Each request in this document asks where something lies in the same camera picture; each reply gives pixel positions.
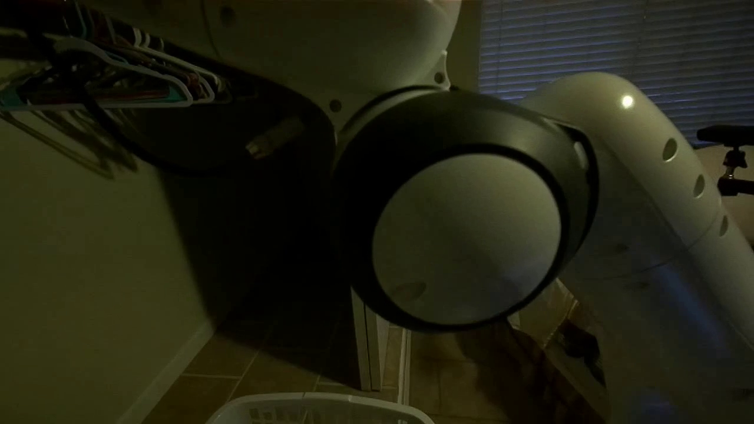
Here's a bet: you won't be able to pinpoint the white plastic laundry basket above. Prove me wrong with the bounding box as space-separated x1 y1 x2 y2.
205 391 435 424

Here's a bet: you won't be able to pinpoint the white plastic clothes hanger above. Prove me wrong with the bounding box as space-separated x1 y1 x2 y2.
0 31 194 112
114 20 231 106

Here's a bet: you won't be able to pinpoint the dark window blinds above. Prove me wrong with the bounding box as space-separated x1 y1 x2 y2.
476 0 754 145

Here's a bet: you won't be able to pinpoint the black camera tripod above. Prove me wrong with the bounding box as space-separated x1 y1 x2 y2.
693 121 754 200

